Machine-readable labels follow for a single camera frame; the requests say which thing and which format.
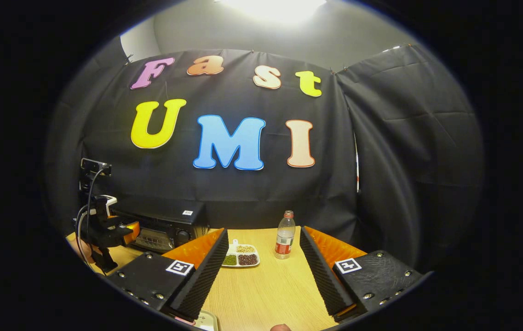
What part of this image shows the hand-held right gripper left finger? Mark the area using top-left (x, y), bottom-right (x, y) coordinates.
top-left (105, 228), bottom-right (230, 322)

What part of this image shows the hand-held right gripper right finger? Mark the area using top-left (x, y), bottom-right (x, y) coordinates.
top-left (300, 226), bottom-right (432, 322)

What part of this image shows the black electric oven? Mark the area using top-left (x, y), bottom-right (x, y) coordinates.
top-left (109, 199), bottom-right (210, 254)

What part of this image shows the cream square plate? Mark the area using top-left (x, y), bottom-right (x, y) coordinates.
top-left (176, 310), bottom-right (219, 331)

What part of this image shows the white divided dish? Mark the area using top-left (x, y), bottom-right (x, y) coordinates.
top-left (222, 239), bottom-right (260, 268)

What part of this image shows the clear plastic water bottle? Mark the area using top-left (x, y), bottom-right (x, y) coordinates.
top-left (274, 210), bottom-right (296, 260)

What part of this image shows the large ceiling light panel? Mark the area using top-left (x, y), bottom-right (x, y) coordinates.
top-left (215, 0), bottom-right (328, 23)

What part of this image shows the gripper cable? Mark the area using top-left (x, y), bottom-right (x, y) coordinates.
top-left (75, 166), bottom-right (106, 269)

